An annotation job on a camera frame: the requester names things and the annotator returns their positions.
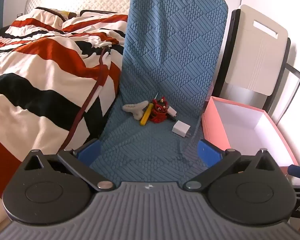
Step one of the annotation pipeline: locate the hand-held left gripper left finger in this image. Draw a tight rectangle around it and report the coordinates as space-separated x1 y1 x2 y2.
22 140 115 192

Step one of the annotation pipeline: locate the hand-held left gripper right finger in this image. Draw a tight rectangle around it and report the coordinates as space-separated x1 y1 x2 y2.
184 139 282 192

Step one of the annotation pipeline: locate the pink cardboard box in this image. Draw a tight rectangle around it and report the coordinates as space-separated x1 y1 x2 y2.
202 96 299 167

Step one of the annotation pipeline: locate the white charger adapter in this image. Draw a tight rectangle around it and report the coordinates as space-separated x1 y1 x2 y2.
172 120 191 138

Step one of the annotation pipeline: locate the white and black pen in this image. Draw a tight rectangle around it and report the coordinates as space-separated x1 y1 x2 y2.
165 106 178 118

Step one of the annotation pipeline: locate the yellow handled screwdriver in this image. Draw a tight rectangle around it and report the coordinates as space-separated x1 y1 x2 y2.
139 93 158 126

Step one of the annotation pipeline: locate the red and black figurine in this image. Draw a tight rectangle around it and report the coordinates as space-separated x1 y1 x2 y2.
149 97 169 123

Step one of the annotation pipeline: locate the striped red black white blanket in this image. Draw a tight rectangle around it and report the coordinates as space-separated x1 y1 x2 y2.
0 7 129 198

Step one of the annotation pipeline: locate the blue textured mat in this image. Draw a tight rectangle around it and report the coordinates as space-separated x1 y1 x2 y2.
89 0 228 183

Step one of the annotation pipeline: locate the white quilted headboard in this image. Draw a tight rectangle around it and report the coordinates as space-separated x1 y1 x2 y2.
25 0 135 23

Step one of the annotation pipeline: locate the dark red cord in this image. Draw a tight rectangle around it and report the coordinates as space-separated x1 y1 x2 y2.
61 46 109 150

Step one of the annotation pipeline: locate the white chair with black frame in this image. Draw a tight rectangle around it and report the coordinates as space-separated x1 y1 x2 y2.
216 4 300 128

